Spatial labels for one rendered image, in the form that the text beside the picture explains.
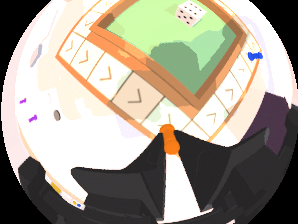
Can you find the orange pawn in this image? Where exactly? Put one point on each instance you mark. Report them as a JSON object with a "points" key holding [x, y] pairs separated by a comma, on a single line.
{"points": [[170, 142]]}

